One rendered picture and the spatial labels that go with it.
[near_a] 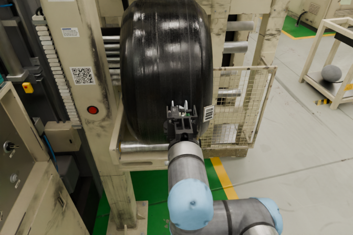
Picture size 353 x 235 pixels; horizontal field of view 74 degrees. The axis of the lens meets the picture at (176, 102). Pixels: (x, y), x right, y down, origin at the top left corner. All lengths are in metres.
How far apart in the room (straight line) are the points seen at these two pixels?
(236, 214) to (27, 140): 0.78
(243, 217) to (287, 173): 1.73
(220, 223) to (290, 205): 1.58
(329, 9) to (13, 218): 4.95
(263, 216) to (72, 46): 0.72
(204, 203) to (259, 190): 1.66
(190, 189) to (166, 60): 0.39
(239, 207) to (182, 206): 0.16
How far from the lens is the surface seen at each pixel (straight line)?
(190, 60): 0.69
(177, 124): 0.54
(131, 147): 1.01
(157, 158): 1.02
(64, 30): 0.84
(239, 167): 2.14
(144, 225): 1.82
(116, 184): 1.37
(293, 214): 2.04
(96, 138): 1.11
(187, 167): 0.44
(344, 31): 2.93
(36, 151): 1.06
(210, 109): 0.74
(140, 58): 0.69
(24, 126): 0.98
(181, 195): 0.41
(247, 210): 0.52
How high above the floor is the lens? 1.66
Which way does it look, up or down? 38 degrees down
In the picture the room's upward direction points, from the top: straight up
